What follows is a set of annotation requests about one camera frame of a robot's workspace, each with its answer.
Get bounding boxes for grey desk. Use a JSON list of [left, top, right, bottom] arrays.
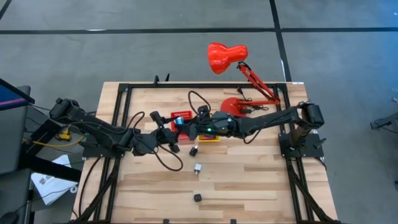
[[0, 169, 34, 224], [0, 85, 32, 175]]

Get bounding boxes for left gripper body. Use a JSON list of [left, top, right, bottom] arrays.
[[154, 127, 178, 147]]

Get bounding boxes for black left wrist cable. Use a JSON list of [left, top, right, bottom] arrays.
[[153, 145, 185, 172]]

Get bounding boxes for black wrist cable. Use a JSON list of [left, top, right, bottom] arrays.
[[187, 90, 213, 118], [153, 145, 185, 172]]

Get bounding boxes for red plastic basket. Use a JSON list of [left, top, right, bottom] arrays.
[[170, 110, 193, 142]]

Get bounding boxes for black floor beam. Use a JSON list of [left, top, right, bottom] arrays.
[[18, 151, 83, 183]]

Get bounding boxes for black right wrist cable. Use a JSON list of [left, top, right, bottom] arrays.
[[187, 90, 213, 118]]

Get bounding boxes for black computer mouse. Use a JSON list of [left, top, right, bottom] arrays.
[[0, 211, 19, 224]]

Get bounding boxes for monitor with blue screen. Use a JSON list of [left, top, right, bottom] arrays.
[[0, 77, 35, 112]]

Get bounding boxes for yellow cable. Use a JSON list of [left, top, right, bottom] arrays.
[[23, 129, 86, 149]]

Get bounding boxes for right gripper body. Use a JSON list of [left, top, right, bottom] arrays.
[[198, 111, 239, 138]]

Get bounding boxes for grey stand foot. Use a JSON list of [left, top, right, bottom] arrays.
[[381, 112, 398, 131]]

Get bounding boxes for yellow plastic basket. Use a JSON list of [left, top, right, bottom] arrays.
[[197, 134, 221, 143]]

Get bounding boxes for red desk lamp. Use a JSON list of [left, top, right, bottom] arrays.
[[207, 42, 282, 118]]

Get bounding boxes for black floor cable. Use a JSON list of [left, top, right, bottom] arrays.
[[369, 116, 398, 158]]

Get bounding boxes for white paper sheets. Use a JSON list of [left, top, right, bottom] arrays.
[[30, 154, 79, 206]]

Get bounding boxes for black aluminium rig frame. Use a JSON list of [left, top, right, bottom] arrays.
[[70, 81, 343, 224]]

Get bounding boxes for black arm base cable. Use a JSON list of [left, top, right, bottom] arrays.
[[77, 155, 103, 218]]

